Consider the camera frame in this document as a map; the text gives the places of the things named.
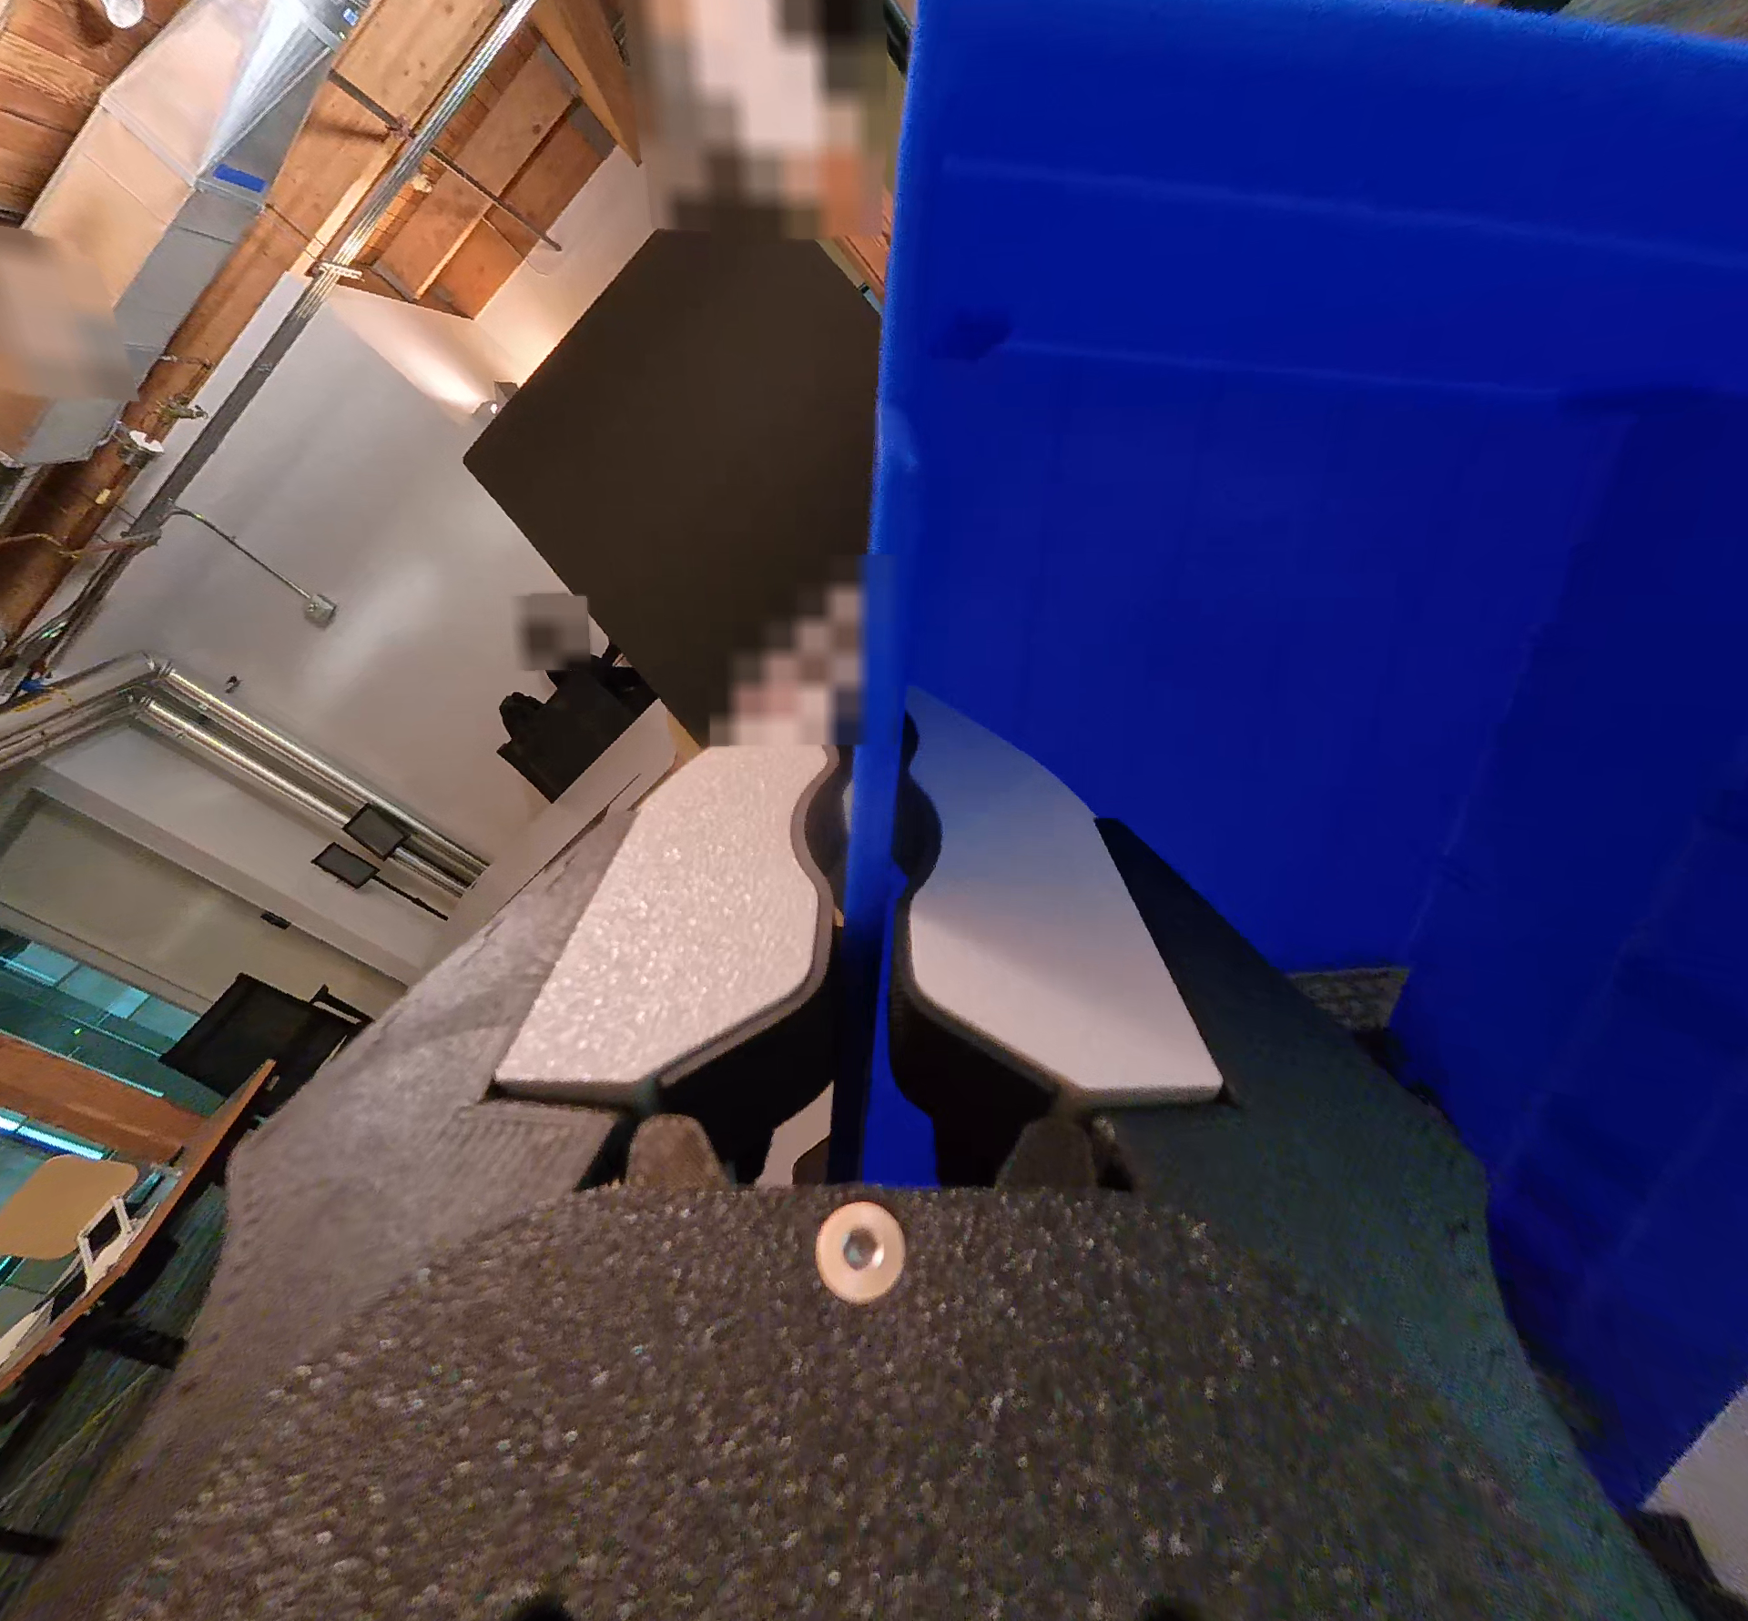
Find wooden-edged office desk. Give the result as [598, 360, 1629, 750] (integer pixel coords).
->
[0, 1058, 279, 1396]

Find metal wall conduit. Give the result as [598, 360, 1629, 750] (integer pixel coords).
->
[161, 504, 339, 629]

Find blue plastic bin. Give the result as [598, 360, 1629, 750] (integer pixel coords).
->
[832, 0, 1748, 1512]

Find silver ceiling pipes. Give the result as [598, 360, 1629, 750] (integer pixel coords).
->
[0, 651, 492, 888]

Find black bag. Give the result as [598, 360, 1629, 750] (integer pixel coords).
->
[496, 657, 660, 802]

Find black square panel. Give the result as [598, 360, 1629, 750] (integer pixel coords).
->
[466, 227, 888, 748]

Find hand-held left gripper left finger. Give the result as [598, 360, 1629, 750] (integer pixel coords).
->
[496, 745, 841, 1183]

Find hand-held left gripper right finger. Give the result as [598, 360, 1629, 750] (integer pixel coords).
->
[892, 687, 1228, 1183]

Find tan chair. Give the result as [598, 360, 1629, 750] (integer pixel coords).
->
[0, 1155, 143, 1267]

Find silver air duct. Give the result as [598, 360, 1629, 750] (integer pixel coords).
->
[21, 0, 460, 463]

